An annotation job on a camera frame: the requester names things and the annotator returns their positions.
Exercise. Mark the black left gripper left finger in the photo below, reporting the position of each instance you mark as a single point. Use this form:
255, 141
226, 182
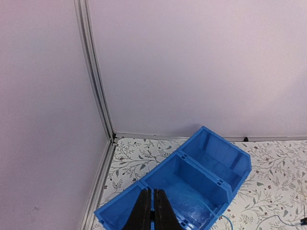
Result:
140, 216

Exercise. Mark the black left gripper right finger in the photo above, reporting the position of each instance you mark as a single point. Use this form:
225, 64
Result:
164, 216

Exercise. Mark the blue three-compartment plastic bin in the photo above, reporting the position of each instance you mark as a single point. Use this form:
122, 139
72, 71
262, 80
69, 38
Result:
201, 178

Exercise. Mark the left aluminium frame post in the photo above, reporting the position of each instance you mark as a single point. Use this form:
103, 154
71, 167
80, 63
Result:
91, 60

